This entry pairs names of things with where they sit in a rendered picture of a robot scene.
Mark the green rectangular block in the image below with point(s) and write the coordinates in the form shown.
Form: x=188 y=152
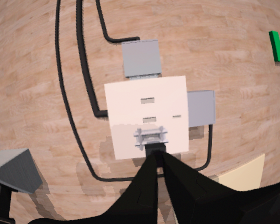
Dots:
x=275 y=43

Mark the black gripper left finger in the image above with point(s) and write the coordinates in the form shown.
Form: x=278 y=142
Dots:
x=137 y=205

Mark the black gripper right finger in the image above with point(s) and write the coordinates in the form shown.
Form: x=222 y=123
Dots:
x=199 y=200

